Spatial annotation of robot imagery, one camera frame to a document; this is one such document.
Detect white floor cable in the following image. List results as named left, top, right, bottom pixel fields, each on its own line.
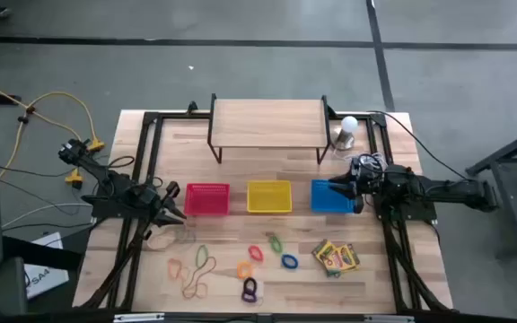
left=1, top=202, right=94, bottom=228

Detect green rubber band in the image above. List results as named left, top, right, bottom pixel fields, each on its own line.
left=195, top=244, right=210, bottom=269

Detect red plastic basket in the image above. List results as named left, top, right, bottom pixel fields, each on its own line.
left=183, top=182, right=232, bottom=217

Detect blue plastic basket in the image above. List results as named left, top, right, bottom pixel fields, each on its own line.
left=310, top=179, right=358, bottom=214

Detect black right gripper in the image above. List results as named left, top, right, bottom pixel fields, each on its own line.
left=329, top=154, right=388, bottom=214

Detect yellow extension cord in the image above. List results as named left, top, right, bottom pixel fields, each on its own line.
left=0, top=74, right=106, bottom=188

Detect dark metal side table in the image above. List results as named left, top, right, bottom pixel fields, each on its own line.
left=464, top=121, right=517, bottom=261

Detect green coil wristband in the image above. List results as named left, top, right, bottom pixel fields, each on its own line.
left=267, top=234, right=284, bottom=254

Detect white lamp cable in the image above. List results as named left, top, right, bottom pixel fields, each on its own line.
left=332, top=150, right=388, bottom=170

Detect wooden shelf riser black legs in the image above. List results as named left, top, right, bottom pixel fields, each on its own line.
left=207, top=92, right=337, bottom=165

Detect yellow plastic basket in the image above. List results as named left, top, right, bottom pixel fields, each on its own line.
left=246, top=179, right=294, bottom=214

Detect black power cable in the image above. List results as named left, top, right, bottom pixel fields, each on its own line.
left=365, top=109, right=470, bottom=181

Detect pale grey rubber band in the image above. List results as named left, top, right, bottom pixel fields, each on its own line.
left=175, top=226, right=197, bottom=246

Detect white printed paper sheet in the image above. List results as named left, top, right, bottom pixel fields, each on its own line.
left=23, top=231, right=70, bottom=301

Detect large brown rubber band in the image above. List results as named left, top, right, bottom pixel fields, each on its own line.
left=180, top=255, right=218, bottom=301

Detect black metal table frame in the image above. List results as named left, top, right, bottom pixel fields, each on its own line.
left=80, top=100, right=453, bottom=314

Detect blue coil wristband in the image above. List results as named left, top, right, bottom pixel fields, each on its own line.
left=280, top=253, right=300, bottom=270

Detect silver metal bracket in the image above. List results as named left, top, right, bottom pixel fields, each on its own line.
left=364, top=315, right=416, bottom=323
left=113, top=313, right=165, bottom=323

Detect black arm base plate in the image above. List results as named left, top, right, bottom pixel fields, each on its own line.
left=82, top=193, right=154, bottom=220
left=374, top=196, right=438, bottom=222

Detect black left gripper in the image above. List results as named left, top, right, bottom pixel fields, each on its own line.
left=126, top=180, right=188, bottom=239

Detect wide tan rubber band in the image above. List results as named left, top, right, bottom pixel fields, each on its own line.
left=146, top=231, right=177, bottom=251

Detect black flat bar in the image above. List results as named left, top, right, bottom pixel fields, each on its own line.
left=1, top=235, right=83, bottom=272

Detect black floor cable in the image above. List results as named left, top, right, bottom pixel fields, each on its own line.
left=0, top=165, right=76, bottom=179

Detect white light bulb lamp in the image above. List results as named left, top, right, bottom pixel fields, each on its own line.
left=333, top=115, right=360, bottom=152

